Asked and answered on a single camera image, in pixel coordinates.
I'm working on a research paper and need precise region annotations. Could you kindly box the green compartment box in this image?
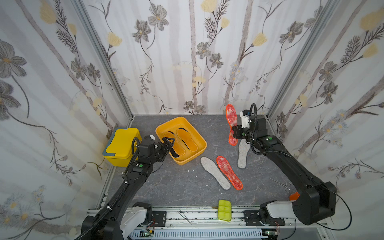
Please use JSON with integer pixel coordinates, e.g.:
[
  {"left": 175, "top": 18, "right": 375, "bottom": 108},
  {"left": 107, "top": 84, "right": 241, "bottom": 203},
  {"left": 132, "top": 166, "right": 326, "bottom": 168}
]
[{"left": 218, "top": 200, "right": 232, "bottom": 222}]

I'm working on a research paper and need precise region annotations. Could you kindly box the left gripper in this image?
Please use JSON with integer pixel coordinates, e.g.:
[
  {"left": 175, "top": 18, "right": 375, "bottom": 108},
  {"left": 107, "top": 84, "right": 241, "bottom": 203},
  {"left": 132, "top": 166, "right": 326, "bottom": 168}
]
[{"left": 148, "top": 137, "right": 176, "bottom": 166}]

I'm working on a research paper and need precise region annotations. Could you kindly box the orange translucent insole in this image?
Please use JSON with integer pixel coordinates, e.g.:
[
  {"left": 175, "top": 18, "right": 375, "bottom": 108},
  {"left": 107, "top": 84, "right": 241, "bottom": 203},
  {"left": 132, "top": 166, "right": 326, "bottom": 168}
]
[
  {"left": 165, "top": 131, "right": 185, "bottom": 158},
  {"left": 176, "top": 128, "right": 199, "bottom": 153}
]

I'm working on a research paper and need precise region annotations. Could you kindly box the red patterned insole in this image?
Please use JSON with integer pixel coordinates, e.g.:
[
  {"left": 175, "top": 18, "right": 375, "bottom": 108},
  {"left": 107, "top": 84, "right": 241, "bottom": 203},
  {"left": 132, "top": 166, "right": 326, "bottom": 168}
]
[
  {"left": 216, "top": 156, "right": 244, "bottom": 191},
  {"left": 226, "top": 104, "right": 238, "bottom": 146}
]

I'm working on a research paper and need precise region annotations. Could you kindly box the black corrugated cable conduit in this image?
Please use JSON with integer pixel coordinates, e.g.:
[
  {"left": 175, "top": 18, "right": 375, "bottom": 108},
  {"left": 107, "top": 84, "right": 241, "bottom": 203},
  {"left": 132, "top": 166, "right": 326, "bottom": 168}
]
[{"left": 74, "top": 182, "right": 127, "bottom": 240}]

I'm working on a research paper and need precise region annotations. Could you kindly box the aluminium rail frame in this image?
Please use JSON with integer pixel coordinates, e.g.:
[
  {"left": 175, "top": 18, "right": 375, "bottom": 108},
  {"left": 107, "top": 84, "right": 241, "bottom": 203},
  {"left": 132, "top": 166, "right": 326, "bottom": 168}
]
[{"left": 80, "top": 205, "right": 331, "bottom": 240}]

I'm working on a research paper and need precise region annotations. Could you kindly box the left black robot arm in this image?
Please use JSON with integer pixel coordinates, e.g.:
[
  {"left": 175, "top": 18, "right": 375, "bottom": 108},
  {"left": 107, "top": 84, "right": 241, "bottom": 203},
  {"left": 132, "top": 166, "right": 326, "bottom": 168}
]
[{"left": 76, "top": 136, "right": 176, "bottom": 240}]

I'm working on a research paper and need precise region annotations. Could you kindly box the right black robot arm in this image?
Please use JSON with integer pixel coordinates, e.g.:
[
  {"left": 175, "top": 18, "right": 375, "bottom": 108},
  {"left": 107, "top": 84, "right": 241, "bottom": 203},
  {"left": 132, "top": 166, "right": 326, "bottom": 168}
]
[{"left": 231, "top": 117, "right": 337, "bottom": 226}]

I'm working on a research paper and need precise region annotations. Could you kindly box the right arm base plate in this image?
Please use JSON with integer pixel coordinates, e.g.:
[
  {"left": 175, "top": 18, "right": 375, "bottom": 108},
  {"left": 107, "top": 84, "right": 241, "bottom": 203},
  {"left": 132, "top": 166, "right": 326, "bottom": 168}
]
[{"left": 242, "top": 211, "right": 286, "bottom": 227}]

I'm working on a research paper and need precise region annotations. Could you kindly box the yellow lidded box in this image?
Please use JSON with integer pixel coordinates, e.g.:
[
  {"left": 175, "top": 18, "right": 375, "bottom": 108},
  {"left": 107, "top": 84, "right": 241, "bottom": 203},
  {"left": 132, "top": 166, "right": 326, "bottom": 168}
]
[{"left": 103, "top": 128, "right": 142, "bottom": 167}]

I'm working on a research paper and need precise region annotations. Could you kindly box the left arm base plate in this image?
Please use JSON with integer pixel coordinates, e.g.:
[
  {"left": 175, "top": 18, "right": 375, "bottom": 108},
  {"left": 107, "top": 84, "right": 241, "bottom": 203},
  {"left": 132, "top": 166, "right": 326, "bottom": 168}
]
[{"left": 148, "top": 211, "right": 167, "bottom": 228}]

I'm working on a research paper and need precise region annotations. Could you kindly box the grey felt insole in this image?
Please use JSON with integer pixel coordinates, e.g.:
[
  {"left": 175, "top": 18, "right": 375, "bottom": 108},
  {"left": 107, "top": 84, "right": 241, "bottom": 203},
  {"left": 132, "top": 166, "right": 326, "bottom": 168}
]
[
  {"left": 200, "top": 157, "right": 231, "bottom": 190},
  {"left": 238, "top": 139, "right": 250, "bottom": 169}
]

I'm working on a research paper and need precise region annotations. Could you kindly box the orange cylindrical container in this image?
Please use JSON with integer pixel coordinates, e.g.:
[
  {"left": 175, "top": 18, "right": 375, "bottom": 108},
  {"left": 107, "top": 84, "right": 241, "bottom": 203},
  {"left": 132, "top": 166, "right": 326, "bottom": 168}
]
[{"left": 289, "top": 192, "right": 300, "bottom": 201}]

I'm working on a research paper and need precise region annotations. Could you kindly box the yellow plastic storage tray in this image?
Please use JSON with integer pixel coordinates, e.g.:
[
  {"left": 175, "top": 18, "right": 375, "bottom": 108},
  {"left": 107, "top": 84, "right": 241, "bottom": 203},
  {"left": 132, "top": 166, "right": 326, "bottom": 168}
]
[{"left": 156, "top": 117, "right": 208, "bottom": 165}]

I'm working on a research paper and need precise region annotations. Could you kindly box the white slotted cable duct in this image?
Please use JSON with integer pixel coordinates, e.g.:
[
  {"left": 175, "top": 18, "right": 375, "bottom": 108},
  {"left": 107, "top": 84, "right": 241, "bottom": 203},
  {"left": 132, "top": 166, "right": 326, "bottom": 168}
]
[{"left": 130, "top": 229, "right": 268, "bottom": 240}]

